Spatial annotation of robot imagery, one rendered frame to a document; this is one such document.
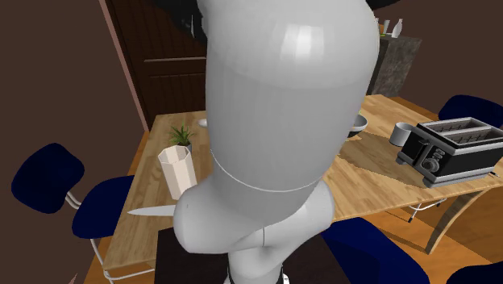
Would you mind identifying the small green potted plant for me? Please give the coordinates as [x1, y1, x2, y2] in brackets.
[168, 122, 195, 152]

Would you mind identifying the beige octagonal vase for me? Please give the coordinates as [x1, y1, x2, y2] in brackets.
[157, 144, 198, 201]

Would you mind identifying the grey bowl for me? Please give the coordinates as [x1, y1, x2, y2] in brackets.
[347, 114, 369, 139]

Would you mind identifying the dark brown door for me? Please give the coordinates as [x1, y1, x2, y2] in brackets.
[98, 0, 210, 132]

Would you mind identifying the silver knife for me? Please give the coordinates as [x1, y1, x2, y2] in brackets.
[127, 204, 177, 218]

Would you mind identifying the wooden table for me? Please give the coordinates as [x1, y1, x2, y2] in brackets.
[102, 93, 503, 272]

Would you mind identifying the dark robot stand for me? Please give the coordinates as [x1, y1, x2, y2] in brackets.
[154, 227, 351, 284]

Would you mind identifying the grey mug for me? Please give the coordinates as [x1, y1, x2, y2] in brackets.
[389, 121, 414, 148]

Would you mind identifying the grey stone cabinet with bottles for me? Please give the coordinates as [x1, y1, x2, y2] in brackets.
[367, 17, 424, 99]

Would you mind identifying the black toaster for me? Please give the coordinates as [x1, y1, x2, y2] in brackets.
[395, 116, 503, 190]

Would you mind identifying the blue chair with white frame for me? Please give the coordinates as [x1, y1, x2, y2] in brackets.
[10, 142, 155, 282]
[320, 216, 431, 284]
[438, 94, 503, 130]
[446, 261, 503, 284]

